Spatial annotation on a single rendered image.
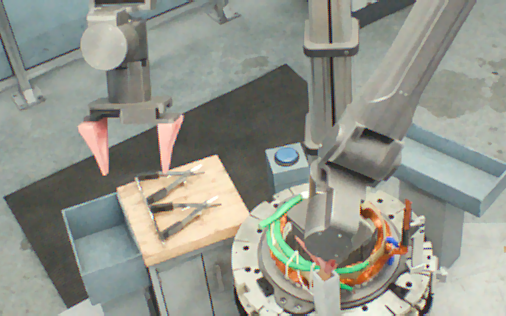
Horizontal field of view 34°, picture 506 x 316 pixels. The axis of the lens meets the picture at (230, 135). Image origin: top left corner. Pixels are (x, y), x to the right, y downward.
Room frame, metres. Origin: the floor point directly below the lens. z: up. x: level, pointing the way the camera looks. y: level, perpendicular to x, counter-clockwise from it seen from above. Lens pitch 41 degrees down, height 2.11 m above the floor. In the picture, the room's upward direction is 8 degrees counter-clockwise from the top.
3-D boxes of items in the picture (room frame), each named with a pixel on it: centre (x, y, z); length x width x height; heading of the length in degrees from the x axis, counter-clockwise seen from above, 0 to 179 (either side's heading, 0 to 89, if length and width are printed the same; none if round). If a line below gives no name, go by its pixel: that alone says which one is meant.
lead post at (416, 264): (0.80, -0.25, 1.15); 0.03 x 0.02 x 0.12; 103
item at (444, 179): (1.08, -0.37, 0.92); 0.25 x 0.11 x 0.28; 42
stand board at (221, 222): (1.05, 0.10, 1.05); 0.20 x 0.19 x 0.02; 105
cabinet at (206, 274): (1.05, 0.10, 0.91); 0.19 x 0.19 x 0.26; 15
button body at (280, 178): (1.16, -0.10, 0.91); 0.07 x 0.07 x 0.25; 6
